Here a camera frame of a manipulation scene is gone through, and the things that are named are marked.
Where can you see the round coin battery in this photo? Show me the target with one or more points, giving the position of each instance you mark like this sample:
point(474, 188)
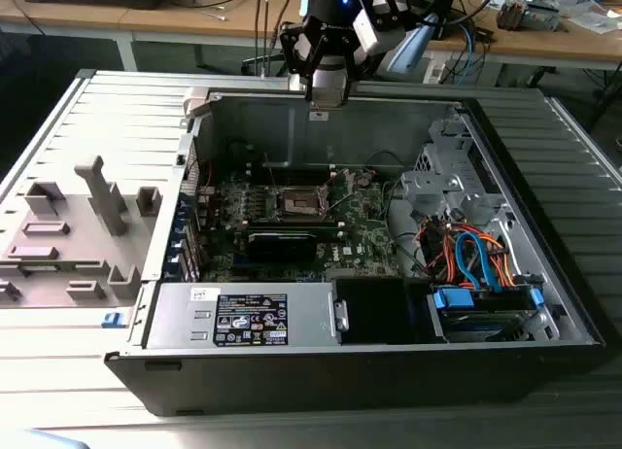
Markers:
point(364, 179)

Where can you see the wooden desk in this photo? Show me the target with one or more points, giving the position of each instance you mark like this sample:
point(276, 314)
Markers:
point(160, 19)

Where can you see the black graphics card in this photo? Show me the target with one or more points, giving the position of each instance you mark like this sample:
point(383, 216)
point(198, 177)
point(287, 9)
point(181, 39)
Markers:
point(279, 247)

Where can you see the green motherboard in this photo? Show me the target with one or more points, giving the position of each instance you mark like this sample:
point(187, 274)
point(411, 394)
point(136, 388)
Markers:
point(359, 225)

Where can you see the black PC case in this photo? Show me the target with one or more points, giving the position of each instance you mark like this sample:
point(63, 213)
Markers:
point(340, 381)

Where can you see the silver power supply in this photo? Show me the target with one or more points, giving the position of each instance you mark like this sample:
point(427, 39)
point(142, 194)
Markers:
point(170, 318)

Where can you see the black chair base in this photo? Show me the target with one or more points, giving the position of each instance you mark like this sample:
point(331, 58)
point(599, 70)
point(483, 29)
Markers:
point(255, 64)

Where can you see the silver CPU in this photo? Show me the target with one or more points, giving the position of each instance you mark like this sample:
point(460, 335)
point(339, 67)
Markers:
point(326, 98)

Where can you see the silver disk bay cage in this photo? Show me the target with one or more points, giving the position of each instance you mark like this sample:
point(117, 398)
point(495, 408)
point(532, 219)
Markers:
point(437, 186)

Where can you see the CPU socket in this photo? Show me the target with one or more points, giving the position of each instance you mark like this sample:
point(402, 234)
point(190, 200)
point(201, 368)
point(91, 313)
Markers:
point(299, 205)

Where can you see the copper CPU cooler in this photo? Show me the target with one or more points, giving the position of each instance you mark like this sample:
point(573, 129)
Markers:
point(509, 14)

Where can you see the small blue clip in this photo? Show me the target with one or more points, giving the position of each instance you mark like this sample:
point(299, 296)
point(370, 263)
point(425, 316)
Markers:
point(112, 319)

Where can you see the hard disk blue carrier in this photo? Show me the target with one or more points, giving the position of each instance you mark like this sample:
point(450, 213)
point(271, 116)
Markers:
point(473, 330)

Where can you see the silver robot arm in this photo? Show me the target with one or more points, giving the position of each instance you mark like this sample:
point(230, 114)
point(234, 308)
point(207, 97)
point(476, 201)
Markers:
point(413, 45)

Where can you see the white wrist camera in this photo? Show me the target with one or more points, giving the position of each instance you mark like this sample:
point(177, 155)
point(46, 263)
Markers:
point(368, 33)

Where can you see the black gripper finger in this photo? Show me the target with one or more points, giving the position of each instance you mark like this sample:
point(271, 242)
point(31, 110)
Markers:
point(294, 45)
point(357, 65)

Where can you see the silver drive unit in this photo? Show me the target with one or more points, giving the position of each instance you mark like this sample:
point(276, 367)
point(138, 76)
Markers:
point(542, 16)

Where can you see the black fan shroud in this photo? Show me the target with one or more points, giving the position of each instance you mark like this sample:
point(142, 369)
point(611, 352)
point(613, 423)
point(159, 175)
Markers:
point(369, 313)

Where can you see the clear plastic bag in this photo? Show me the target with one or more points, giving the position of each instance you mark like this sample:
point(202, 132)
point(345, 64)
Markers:
point(595, 21)

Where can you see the black desktop stand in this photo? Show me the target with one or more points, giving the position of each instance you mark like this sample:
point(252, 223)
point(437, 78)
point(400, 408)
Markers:
point(444, 31)

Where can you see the grey parts rack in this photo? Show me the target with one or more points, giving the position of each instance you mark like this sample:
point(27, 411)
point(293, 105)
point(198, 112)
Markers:
point(87, 254)

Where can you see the pale blue rounded object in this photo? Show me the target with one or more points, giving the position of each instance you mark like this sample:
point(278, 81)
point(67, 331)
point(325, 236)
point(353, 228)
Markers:
point(39, 441)

